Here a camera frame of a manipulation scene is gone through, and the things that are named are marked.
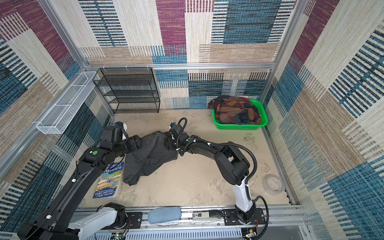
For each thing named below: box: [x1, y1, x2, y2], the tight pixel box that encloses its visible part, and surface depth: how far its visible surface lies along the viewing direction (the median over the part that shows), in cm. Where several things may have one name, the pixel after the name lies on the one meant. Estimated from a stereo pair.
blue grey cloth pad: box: [147, 206, 182, 224], surface depth 74 cm
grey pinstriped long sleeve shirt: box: [123, 131, 178, 186], surface depth 87 cm
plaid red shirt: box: [208, 95, 262, 125], surface depth 106 cm
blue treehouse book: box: [93, 161, 126, 199], surface depth 82 cm
